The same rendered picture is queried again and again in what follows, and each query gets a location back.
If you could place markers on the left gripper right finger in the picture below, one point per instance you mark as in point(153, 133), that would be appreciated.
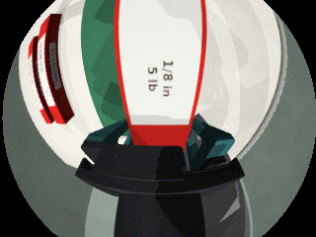
point(214, 143)

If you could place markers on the white welding electrode box with red edges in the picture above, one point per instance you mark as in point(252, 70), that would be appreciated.
point(35, 81)

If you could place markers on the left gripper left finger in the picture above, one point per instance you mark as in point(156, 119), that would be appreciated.
point(112, 133)

